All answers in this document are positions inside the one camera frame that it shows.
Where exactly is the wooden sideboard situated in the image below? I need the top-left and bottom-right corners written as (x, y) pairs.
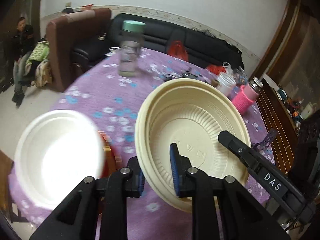
top-left (254, 74), bottom-right (320, 176)

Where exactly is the white paper bowl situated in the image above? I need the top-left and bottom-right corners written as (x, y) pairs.
top-left (14, 109), bottom-right (105, 210)

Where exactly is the purple floral tablecloth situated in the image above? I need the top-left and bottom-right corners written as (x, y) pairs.
top-left (54, 48), bottom-right (215, 239)

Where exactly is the wooden chair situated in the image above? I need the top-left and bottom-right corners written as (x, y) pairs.
top-left (0, 151), bottom-right (28, 223)

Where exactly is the seated man dark jacket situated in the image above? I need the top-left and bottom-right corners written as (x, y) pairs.
top-left (12, 16), bottom-right (35, 108)

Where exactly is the pink sleeved bottle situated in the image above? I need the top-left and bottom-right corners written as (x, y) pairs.
top-left (232, 77), bottom-right (264, 115)

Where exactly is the red plastic bag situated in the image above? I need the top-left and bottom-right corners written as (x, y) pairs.
top-left (168, 41), bottom-right (188, 62)

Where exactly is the black leather sofa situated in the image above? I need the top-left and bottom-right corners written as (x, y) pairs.
top-left (71, 14), bottom-right (244, 71)

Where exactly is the green patterned cushion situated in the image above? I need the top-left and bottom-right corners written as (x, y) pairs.
top-left (26, 41), bottom-right (49, 64)

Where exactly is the glass jar green lid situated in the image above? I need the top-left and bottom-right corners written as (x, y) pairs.
top-left (118, 20), bottom-right (146, 77)

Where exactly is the white plastic cup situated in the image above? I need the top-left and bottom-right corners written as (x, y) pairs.
top-left (217, 72), bottom-right (236, 96)

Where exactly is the cream plastic bowl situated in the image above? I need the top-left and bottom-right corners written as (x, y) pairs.
top-left (135, 79), bottom-right (251, 212)

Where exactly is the brown armchair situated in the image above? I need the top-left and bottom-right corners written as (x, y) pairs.
top-left (46, 8), bottom-right (111, 92)

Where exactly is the red plastic flower plate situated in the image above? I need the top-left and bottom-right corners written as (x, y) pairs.
top-left (96, 129), bottom-right (123, 215)

